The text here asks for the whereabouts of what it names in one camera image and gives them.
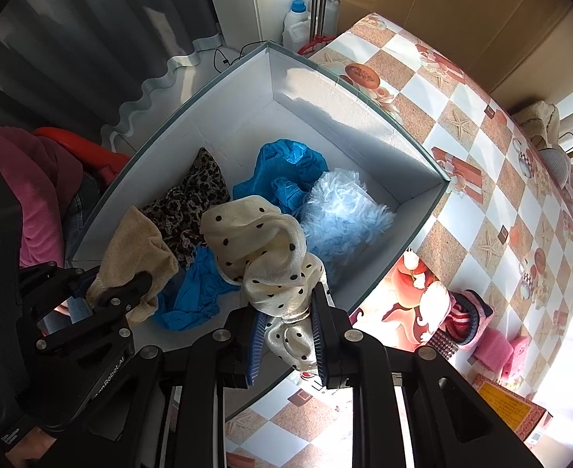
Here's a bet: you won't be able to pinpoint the blue elastic-edged cloth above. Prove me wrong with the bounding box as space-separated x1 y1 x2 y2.
151 246 243 332

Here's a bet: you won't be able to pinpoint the orange cardboard box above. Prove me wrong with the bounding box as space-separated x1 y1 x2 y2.
472 375 553 447

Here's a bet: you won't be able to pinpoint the white bottle with blue cap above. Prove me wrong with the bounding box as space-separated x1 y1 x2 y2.
283 0 311 52

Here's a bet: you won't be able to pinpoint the leopard print cloth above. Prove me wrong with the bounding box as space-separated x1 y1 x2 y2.
137 147 231 269

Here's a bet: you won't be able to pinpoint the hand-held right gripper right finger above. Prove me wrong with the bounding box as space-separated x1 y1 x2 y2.
311 283 543 468

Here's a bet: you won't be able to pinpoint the large white cardboard box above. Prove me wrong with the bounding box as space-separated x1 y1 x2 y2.
64 40 450 422

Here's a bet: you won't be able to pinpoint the beige cloth pile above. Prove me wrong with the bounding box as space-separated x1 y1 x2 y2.
511 100 573 215

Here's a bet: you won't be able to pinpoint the light blue fluffy cloth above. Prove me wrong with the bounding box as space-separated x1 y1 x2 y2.
294 168 397 278

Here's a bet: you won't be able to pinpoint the person's left hand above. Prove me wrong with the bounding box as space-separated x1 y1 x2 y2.
6 424 60 464

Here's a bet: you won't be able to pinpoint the pink striped knit slipper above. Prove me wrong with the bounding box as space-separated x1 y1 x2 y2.
445 289 495 352

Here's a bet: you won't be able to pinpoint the blue jeans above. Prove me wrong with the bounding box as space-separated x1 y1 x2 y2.
62 170 104 259

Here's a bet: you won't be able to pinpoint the red plastic chair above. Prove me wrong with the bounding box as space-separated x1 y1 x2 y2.
35 127 131 181

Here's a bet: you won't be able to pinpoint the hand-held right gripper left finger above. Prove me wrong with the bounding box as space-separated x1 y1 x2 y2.
79 309 270 468

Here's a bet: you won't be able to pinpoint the checkered printed tablecloth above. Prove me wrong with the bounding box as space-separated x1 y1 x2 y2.
225 12 573 468

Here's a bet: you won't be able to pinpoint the grey pleated curtain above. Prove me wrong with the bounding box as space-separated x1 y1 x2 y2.
0 0 224 137

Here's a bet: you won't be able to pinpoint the beige towel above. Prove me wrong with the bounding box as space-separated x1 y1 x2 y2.
85 206 180 327

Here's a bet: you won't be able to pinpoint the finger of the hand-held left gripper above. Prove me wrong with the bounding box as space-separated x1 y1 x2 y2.
18 261 99 310
35 272 154 358

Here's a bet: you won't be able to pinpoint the cream polka dot scarf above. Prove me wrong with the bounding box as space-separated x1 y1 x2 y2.
199 195 329 371

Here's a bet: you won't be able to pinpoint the pink foam sponge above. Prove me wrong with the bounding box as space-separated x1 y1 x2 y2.
477 326 531 376

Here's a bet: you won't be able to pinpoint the black charger cable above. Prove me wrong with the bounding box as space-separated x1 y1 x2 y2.
212 41 263 71

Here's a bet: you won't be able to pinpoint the rhinestone strip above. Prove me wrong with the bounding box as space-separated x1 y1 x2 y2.
425 334 460 359

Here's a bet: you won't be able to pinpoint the grey cap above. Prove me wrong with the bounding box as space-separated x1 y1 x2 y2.
540 149 573 188

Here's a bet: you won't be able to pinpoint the brown cardboard sheet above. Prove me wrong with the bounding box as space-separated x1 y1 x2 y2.
338 0 573 103

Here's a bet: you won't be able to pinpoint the red and white broom head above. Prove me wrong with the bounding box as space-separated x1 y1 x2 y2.
299 34 336 54

